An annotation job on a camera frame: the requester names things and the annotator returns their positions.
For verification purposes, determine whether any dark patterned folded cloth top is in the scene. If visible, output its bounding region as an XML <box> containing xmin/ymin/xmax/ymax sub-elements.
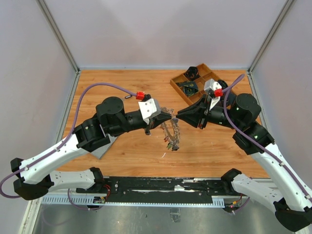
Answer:
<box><xmin>184</xmin><ymin>66</ymin><xmax>200</xmax><ymax>81</ymax></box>

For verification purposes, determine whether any dark green folded cloth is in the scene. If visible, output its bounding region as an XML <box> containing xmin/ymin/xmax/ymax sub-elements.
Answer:
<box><xmin>217</xmin><ymin>79</ymin><xmax>228</xmax><ymax>93</ymax></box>

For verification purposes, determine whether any grey felt cloth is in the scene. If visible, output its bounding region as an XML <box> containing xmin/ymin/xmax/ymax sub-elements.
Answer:
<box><xmin>91</xmin><ymin>134</ymin><xmax>118</xmax><ymax>159</ymax></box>

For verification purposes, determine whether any blue patterned folded cloth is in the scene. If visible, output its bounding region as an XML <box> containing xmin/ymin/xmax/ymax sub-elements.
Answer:
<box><xmin>176</xmin><ymin>81</ymin><xmax>199</xmax><ymax>97</ymax></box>

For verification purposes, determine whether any wooden compartment tray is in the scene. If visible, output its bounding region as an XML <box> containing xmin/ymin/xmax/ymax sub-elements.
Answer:
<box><xmin>170</xmin><ymin>63</ymin><xmax>228</xmax><ymax>105</ymax></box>

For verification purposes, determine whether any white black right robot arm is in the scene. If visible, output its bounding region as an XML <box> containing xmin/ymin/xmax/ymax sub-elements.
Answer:
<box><xmin>176</xmin><ymin>94</ymin><xmax>312</xmax><ymax>234</ymax></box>

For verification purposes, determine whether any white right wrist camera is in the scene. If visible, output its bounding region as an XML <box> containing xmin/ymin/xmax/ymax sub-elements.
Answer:
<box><xmin>204</xmin><ymin>79</ymin><xmax>223</xmax><ymax>110</ymax></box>

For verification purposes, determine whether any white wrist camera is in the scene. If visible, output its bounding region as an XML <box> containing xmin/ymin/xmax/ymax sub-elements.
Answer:
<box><xmin>204</xmin><ymin>79</ymin><xmax>223</xmax><ymax>110</ymax></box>
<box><xmin>138</xmin><ymin>98</ymin><xmax>161</xmax><ymax>125</ymax></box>

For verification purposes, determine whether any large metal keyring disc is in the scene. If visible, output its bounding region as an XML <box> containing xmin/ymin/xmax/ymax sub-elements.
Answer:
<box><xmin>160</xmin><ymin>107</ymin><xmax>180</xmax><ymax>151</ymax></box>

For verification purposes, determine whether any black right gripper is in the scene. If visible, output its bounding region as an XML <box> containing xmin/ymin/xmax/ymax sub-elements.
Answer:
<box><xmin>176</xmin><ymin>94</ymin><xmax>243</xmax><ymax>130</ymax></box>

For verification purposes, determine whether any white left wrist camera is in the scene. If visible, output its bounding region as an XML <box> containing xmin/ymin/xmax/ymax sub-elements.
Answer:
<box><xmin>138</xmin><ymin>98</ymin><xmax>161</xmax><ymax>125</ymax></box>

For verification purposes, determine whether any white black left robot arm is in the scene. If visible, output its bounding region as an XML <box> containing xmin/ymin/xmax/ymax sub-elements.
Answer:
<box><xmin>11</xmin><ymin>97</ymin><xmax>172</xmax><ymax>200</ymax></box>

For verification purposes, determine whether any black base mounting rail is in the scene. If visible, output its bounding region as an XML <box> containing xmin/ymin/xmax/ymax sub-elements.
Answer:
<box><xmin>75</xmin><ymin>176</ymin><xmax>240</xmax><ymax>204</ymax></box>

